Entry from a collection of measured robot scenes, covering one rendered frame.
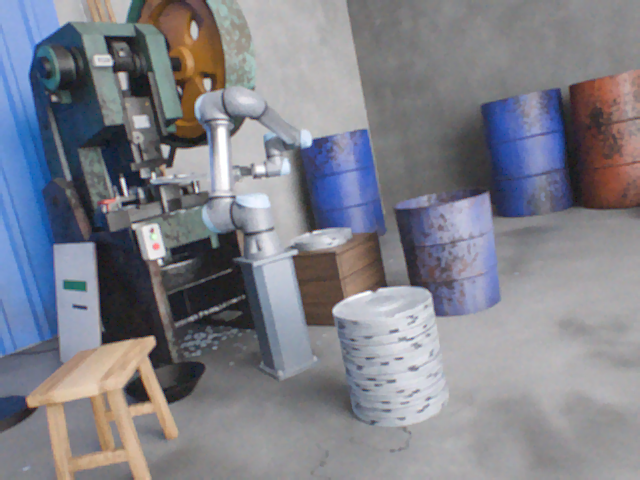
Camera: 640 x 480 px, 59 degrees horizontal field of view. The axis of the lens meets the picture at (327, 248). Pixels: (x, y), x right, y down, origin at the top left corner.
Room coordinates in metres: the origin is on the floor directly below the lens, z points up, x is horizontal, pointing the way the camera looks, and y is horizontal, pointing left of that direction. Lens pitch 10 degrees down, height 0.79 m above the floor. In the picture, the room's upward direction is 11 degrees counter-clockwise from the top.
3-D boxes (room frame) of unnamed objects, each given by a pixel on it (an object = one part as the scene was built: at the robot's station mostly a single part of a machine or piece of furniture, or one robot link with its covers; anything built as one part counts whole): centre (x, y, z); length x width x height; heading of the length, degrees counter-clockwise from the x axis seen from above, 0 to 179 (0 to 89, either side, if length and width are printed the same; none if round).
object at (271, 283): (2.08, 0.23, 0.23); 0.19 x 0.19 x 0.45; 30
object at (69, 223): (2.58, 1.05, 0.45); 0.92 x 0.12 x 0.90; 47
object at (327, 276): (2.68, 0.02, 0.18); 0.40 x 0.38 x 0.35; 54
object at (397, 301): (1.60, -0.12, 0.32); 0.29 x 0.29 x 0.01
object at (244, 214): (2.08, 0.24, 0.62); 0.13 x 0.12 x 0.14; 63
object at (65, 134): (2.78, 0.87, 0.83); 0.79 x 0.43 x 1.34; 47
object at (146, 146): (2.65, 0.74, 1.04); 0.17 x 0.15 x 0.30; 47
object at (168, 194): (2.56, 0.64, 0.72); 0.25 x 0.14 x 0.14; 47
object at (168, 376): (2.04, 0.69, 0.04); 0.30 x 0.30 x 0.07
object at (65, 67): (2.52, 0.95, 1.31); 0.22 x 0.12 x 0.22; 47
